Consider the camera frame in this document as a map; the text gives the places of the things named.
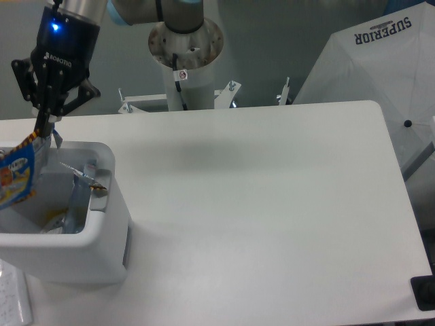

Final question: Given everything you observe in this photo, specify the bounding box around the blue yellow snack wrapper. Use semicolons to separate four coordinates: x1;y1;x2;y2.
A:
60;159;108;234

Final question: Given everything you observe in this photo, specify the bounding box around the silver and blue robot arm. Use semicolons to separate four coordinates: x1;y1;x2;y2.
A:
11;1;205;138

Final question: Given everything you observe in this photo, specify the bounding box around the black device at table corner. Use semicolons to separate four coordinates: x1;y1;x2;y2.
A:
411;275;434;311

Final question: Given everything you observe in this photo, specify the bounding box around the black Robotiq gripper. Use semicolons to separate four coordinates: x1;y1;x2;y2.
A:
11;6;101;137

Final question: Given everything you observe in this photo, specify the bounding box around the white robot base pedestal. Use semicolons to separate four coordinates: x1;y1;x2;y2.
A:
148;18;224;111

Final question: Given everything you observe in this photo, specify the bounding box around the white metal frame bracket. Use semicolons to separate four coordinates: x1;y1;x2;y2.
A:
118;77;293;114

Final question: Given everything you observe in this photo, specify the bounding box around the white plastic trash can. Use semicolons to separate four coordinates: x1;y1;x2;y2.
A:
1;141;132;284

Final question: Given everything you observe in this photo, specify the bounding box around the white Superior umbrella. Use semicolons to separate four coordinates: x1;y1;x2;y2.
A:
294;2;434;167

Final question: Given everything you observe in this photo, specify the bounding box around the blue raccoon snack bag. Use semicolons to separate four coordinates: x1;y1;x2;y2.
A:
1;129;63;209

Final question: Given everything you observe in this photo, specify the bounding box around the crumpled white yellow trash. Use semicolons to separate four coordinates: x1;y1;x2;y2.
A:
40;210;67;234

